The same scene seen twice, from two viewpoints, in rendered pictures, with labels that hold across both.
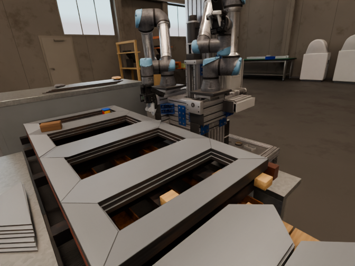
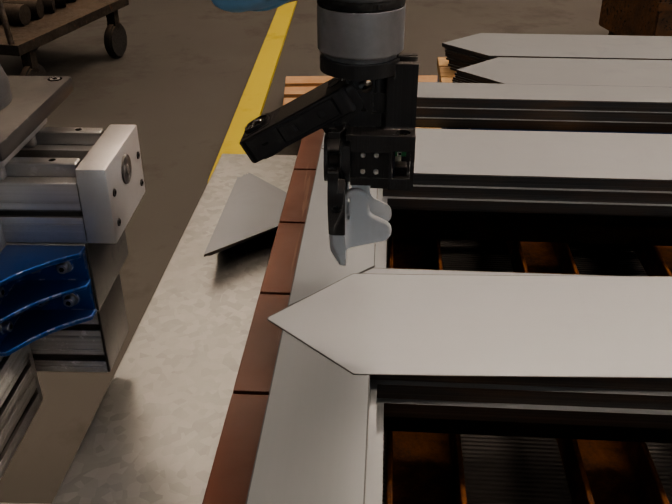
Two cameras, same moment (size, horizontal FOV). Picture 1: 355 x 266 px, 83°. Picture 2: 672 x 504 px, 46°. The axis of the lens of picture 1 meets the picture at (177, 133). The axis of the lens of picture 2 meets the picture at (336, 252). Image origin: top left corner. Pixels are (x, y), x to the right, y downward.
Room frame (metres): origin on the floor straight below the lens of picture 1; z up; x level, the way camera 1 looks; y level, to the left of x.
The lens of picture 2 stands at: (1.83, 0.62, 1.33)
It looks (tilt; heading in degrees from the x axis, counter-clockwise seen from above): 30 degrees down; 223
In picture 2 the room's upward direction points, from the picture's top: straight up
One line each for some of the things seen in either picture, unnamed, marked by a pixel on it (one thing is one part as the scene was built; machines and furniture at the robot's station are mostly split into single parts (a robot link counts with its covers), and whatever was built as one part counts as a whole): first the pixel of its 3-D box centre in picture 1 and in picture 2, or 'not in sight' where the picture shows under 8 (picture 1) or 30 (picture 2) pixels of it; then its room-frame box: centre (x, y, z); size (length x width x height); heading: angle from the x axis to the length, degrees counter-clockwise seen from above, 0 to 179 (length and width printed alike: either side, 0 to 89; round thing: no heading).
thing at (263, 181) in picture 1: (263, 181); not in sight; (0.70, -0.34, 0.79); 0.06 x 0.05 x 0.04; 130
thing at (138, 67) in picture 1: (139, 64); not in sight; (9.69, 1.56, 0.95); 1.48 x 1.32 x 1.91; 42
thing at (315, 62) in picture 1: (316, 60); not in sight; (8.36, -5.64, 0.77); 0.87 x 0.71 x 1.55; 42
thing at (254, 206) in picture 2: not in sight; (262, 210); (1.01, -0.33, 0.70); 0.39 x 0.12 x 0.04; 40
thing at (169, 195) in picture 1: (170, 199); not in sight; (0.61, 0.04, 0.79); 0.06 x 0.05 x 0.04; 130
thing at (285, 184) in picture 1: (196, 149); (206, 344); (1.30, -0.13, 0.67); 1.30 x 0.20 x 0.03; 40
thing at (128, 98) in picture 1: (92, 145); not in sight; (1.83, 0.85, 0.51); 1.30 x 0.04 x 1.01; 130
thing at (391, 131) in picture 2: (148, 93); (367, 119); (1.31, 0.17, 1.08); 0.09 x 0.08 x 0.12; 129
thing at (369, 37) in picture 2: (148, 80); (361, 29); (1.31, 0.17, 1.16); 0.08 x 0.08 x 0.05
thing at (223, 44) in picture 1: (221, 45); not in sight; (1.23, -0.27, 1.33); 0.11 x 0.08 x 0.11; 67
